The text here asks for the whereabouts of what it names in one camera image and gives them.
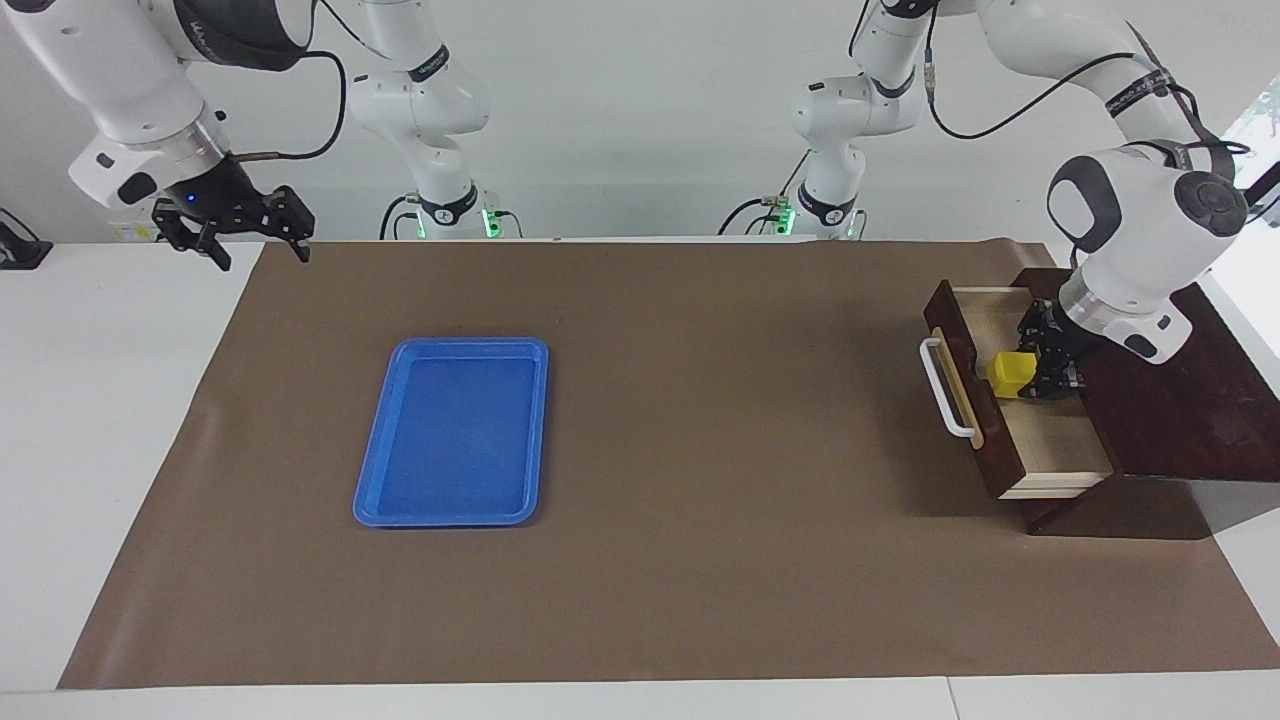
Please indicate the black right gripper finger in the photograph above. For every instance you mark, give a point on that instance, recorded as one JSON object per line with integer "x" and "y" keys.
{"x": 182, "y": 228}
{"x": 287, "y": 212}

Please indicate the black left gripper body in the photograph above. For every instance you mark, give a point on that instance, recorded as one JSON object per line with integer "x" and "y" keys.
{"x": 1068, "y": 345}

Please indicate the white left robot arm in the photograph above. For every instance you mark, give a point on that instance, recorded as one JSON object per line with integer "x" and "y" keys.
{"x": 1140, "y": 230}

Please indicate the brown paper table mat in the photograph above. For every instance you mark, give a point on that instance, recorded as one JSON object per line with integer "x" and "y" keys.
{"x": 700, "y": 500}

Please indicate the black pole stand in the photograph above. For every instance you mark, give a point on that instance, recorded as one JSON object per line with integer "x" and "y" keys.
{"x": 1265, "y": 182}

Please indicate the yellow cube block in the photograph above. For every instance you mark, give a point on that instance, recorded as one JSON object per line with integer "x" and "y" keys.
{"x": 1010, "y": 373}

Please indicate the dark wooden drawer cabinet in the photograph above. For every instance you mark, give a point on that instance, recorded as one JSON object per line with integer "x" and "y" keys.
{"x": 1200, "y": 400}

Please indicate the black desk mount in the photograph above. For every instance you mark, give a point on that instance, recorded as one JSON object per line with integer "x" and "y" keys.
{"x": 22, "y": 253}

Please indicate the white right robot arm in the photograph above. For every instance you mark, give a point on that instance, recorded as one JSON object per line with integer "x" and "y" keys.
{"x": 120, "y": 70}

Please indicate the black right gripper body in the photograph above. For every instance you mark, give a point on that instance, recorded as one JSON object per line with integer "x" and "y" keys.
{"x": 212, "y": 192}

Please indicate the blue plastic tray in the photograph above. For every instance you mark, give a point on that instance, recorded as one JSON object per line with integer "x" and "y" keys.
{"x": 455, "y": 430}

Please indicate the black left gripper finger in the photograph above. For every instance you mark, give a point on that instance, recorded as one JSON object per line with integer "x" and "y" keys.
{"x": 1033, "y": 328}
{"x": 1058, "y": 386}

